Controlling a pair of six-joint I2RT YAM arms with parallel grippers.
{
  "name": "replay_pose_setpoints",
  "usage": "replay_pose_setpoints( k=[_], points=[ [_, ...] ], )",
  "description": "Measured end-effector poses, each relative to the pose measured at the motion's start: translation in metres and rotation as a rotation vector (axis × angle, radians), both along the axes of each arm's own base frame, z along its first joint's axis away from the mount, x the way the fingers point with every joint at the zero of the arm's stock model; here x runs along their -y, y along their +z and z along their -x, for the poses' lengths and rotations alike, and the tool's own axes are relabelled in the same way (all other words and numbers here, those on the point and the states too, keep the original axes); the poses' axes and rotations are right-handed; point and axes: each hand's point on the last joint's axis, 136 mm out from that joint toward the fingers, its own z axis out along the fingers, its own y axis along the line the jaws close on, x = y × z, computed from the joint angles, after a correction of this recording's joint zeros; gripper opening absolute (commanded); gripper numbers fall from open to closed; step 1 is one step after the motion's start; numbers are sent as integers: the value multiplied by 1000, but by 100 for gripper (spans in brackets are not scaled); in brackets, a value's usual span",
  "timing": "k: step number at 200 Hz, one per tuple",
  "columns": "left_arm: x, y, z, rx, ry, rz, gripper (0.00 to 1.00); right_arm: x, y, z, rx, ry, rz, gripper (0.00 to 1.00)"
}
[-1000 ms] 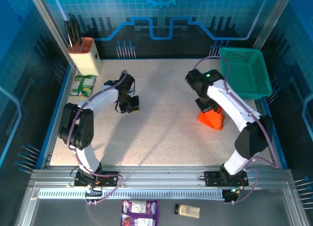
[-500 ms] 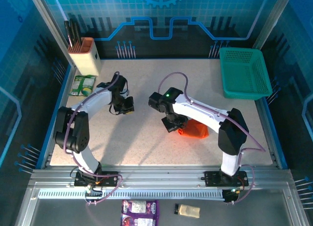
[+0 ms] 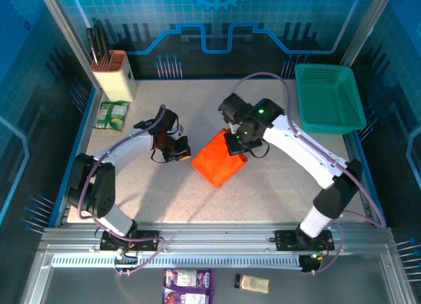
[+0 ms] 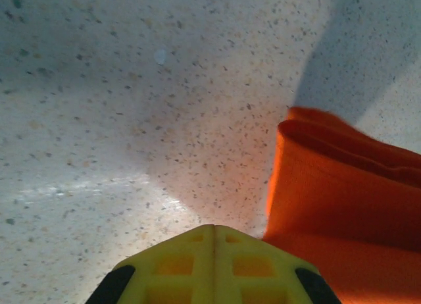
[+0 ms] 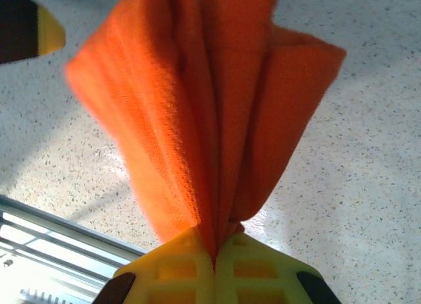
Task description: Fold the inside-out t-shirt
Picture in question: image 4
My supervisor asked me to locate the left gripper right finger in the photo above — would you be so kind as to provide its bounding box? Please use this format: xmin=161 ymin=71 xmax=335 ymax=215
xmin=213 ymin=224 xmax=343 ymax=304

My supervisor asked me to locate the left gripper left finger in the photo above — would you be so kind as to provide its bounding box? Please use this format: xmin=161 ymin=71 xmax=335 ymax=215
xmin=84 ymin=224 xmax=215 ymax=304

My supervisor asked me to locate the orange t-shirt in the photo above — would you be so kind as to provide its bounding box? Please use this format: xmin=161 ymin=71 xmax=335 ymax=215
xmin=262 ymin=105 xmax=421 ymax=304

